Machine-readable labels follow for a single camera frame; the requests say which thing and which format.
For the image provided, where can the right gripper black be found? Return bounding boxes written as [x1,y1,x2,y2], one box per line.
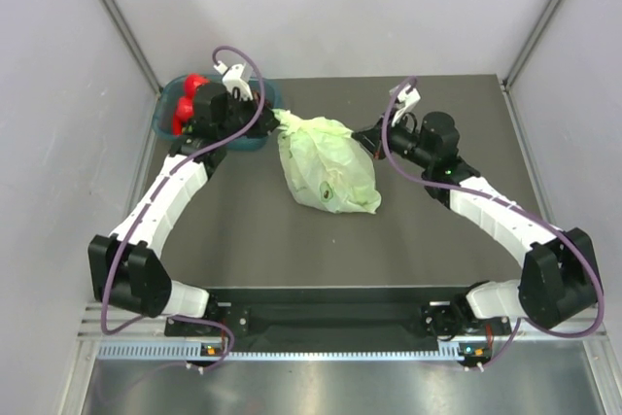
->
[352,108,434,170]

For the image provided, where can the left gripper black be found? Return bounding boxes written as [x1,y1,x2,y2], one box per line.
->
[217,88,283,143]

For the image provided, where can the light green plastic bag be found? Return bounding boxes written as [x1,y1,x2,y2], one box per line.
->
[274,109,382,214]

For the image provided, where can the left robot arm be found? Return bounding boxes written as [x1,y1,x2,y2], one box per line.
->
[87,79,277,334]

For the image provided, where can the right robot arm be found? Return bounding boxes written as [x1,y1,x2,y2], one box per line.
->
[353,112,604,334]

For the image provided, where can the upper red fake apple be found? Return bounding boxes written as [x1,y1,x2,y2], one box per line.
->
[183,73,209,98]

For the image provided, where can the red fake chili pepper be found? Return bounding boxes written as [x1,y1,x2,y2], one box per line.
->
[171,116,183,136]

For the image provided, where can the teal plastic basket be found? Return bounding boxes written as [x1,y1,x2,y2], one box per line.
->
[152,75,285,152]

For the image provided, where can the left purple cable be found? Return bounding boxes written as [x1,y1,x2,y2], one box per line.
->
[100,46,266,370]

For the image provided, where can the purple cable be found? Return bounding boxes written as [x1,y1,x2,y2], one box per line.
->
[100,46,266,370]
[381,76,605,370]

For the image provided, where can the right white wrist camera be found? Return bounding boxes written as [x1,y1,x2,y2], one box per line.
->
[390,85,421,126]

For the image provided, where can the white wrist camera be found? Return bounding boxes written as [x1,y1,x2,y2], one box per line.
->
[214,61,254,101]
[390,85,421,126]

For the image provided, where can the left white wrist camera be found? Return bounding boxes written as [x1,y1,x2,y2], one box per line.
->
[214,61,254,101]

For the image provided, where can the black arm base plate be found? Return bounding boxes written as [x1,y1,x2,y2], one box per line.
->
[163,301,511,338]

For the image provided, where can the grey slotted cable duct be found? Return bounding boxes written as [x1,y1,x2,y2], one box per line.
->
[97,341,490,362]

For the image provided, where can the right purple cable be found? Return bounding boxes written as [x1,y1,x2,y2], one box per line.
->
[381,76,605,370]

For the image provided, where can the aluminium frame rail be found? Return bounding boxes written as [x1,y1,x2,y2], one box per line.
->
[77,301,169,338]

